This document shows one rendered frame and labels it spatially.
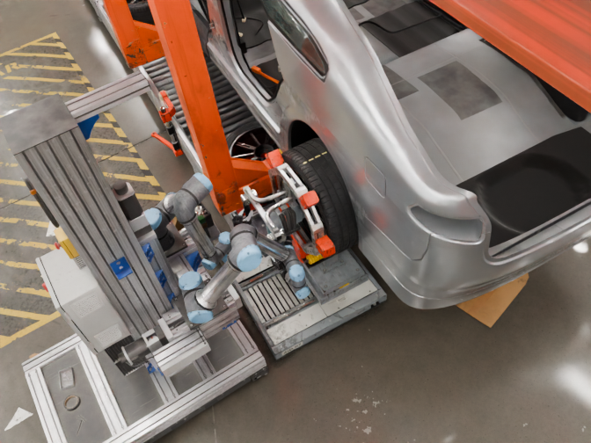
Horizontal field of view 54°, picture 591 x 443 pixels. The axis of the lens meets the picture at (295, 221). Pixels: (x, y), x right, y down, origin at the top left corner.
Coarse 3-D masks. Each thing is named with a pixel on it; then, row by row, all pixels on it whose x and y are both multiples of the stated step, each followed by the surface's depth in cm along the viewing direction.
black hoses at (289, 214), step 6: (282, 210) 316; (288, 210) 308; (282, 216) 305; (288, 216) 305; (294, 216) 306; (282, 222) 304; (288, 222) 306; (294, 222) 306; (288, 228) 306; (294, 228) 307; (300, 228) 308; (288, 234) 307
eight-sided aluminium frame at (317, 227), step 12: (276, 168) 319; (288, 168) 316; (288, 180) 310; (300, 180) 310; (276, 192) 350; (300, 192) 305; (300, 204) 307; (312, 228) 307; (300, 240) 347; (312, 240) 317; (312, 252) 329
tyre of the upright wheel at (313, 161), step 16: (304, 144) 325; (320, 144) 319; (288, 160) 321; (304, 160) 310; (320, 160) 309; (304, 176) 307; (320, 176) 305; (336, 176) 306; (320, 192) 302; (336, 192) 304; (320, 208) 307; (336, 208) 304; (352, 208) 308; (336, 224) 307; (352, 224) 311; (336, 240) 312; (352, 240) 321
